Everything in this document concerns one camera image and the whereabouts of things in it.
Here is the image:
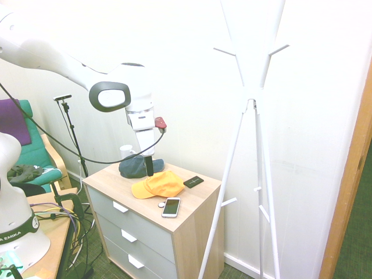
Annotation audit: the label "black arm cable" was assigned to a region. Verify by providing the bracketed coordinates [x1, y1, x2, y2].
[0, 82, 165, 164]

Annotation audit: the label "wooden dresser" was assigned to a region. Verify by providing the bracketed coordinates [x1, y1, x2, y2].
[82, 162, 225, 279]

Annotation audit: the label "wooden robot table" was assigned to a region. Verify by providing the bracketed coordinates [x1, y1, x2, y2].
[20, 187, 79, 279]

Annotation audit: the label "grey dresser drawer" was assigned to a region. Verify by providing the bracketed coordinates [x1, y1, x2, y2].
[103, 237, 163, 279]
[86, 185, 177, 264]
[95, 213, 177, 279]

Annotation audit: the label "wooden door frame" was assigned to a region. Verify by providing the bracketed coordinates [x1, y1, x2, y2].
[318, 55, 372, 279]

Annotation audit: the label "black card wallet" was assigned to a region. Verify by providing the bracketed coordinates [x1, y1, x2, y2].
[183, 176, 205, 189]

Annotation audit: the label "white mug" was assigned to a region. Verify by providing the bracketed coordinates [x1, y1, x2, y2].
[119, 144, 137, 159]

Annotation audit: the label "yellow cable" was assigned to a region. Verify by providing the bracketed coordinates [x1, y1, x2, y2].
[30, 206, 81, 237]

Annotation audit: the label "white smartphone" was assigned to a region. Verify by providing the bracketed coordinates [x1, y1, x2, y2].
[161, 197, 181, 219]

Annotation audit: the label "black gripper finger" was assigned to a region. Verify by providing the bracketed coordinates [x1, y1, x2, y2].
[144, 155, 155, 177]

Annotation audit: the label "black tripod stand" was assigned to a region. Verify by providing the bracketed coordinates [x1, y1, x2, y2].
[59, 100, 90, 178]

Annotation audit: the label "black C clamp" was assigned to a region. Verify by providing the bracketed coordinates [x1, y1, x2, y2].
[49, 181, 85, 219]

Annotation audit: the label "green wooden armchair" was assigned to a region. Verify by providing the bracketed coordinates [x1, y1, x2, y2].
[0, 99, 72, 198]

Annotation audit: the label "dark crumpled clothes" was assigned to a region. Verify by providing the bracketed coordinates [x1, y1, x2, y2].
[7, 164, 44, 185]

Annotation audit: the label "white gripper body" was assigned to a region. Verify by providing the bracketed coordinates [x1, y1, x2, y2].
[127, 112, 156, 158]

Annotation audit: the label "purple cable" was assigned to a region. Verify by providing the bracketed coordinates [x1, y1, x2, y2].
[30, 202, 83, 233]

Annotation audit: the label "blue denim baseball cap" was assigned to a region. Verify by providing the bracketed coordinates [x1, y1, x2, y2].
[118, 155, 166, 179]

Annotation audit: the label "purple cloth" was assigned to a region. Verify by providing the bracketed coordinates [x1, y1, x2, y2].
[0, 98, 32, 148]

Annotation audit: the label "white coat rack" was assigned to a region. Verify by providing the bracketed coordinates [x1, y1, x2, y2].
[197, 0, 291, 279]

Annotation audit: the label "yellow smiley baseball cap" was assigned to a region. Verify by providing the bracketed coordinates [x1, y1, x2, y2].
[131, 170, 186, 201]

